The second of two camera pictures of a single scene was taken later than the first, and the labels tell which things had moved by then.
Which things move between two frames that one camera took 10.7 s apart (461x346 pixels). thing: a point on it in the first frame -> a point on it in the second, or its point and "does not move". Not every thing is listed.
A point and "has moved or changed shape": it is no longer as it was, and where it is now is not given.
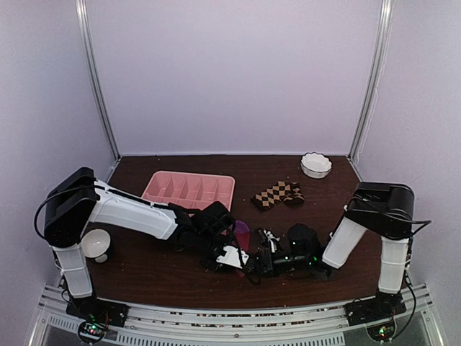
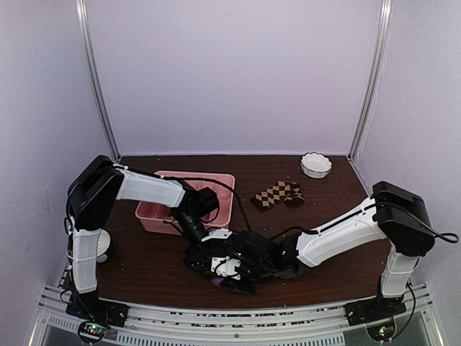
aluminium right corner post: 376,81 does not move
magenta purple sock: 243,236 has moved or changed shape
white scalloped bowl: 315,165 does not move
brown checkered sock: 287,192 does not move
